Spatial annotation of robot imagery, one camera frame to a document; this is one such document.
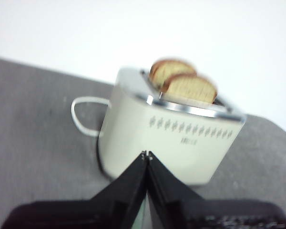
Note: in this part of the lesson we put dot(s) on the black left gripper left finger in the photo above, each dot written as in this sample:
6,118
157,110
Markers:
105,210

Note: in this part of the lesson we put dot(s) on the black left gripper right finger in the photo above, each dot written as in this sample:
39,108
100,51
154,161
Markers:
188,210

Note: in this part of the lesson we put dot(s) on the large square bread slice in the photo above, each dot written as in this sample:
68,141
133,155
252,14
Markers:
190,90

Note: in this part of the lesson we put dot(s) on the cream two-slot toaster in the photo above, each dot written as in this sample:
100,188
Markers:
133,124

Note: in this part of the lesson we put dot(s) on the round-topped toasted bread slice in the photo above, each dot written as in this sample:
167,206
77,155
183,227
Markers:
171,68

